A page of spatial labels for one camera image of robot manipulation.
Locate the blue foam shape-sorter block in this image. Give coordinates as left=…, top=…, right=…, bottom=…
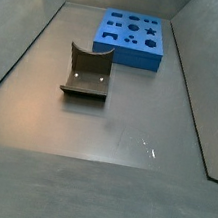
left=92, top=8, right=164, bottom=72

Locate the black curved plastic stand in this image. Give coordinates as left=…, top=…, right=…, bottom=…
left=60, top=43, right=114, bottom=99

